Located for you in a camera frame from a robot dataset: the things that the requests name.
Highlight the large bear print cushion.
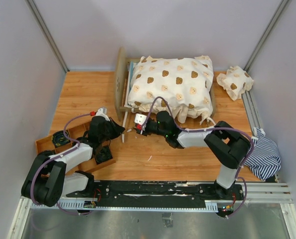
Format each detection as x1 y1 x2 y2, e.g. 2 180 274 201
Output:
122 55 216 143

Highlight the wooden pet bed frame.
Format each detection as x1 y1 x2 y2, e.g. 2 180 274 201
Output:
113 46 216 120

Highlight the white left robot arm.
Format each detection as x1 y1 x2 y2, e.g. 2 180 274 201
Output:
21 116 125 207

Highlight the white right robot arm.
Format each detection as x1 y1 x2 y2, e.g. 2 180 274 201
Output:
134 111 254 199

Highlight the black item in tray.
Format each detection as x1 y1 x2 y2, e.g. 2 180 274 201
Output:
95 146 113 164

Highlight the wooden divided tray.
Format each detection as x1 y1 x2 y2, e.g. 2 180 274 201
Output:
35 121 116 175

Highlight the blue striped mattress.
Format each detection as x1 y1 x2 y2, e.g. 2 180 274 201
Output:
126 61 137 95

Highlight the small bear print pillow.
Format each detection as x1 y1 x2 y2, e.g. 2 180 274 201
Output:
216 66 254 101

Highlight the blue striped cloth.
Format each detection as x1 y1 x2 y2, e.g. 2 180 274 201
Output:
244 127 281 181

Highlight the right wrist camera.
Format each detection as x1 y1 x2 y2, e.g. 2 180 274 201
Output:
134 113 147 130

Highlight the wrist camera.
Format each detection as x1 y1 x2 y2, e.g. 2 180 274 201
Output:
134 113 147 130
90 107 110 121

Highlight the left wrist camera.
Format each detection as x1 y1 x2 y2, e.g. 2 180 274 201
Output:
90 107 110 121

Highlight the coiled black cable in tray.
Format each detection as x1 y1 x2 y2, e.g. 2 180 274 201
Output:
51 130 73 147

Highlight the white slotted cable duct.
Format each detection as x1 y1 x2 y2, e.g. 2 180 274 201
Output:
33 199 220 214

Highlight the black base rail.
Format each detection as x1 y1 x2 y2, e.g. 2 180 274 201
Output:
66 181 244 202

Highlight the aluminium side rail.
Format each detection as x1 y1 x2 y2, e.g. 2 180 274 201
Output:
242 91 263 128

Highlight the right aluminium frame post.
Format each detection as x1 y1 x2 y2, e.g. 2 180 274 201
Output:
244 0 292 72

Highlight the aluminium frame post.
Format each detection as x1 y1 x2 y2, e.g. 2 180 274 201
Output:
244 0 292 72
25 0 70 73

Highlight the left aluminium frame post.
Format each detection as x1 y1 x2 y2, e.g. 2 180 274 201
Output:
25 0 70 73

